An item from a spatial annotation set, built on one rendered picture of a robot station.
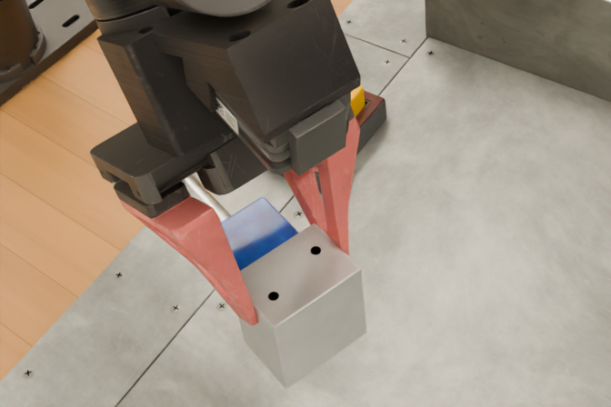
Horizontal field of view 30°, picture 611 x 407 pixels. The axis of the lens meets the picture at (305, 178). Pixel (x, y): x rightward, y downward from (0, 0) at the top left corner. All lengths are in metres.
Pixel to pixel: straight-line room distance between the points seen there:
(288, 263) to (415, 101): 0.30
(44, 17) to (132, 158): 0.45
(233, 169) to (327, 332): 0.11
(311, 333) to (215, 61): 0.18
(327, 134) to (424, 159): 0.36
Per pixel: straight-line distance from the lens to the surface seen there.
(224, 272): 0.49
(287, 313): 0.51
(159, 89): 0.45
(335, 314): 0.53
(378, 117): 0.77
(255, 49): 0.39
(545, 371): 0.67
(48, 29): 0.90
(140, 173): 0.46
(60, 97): 0.86
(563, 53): 0.79
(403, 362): 0.67
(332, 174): 0.50
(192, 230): 0.47
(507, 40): 0.81
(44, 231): 0.77
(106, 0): 0.46
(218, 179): 0.47
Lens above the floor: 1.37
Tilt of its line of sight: 48 degrees down
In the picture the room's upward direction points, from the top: 9 degrees counter-clockwise
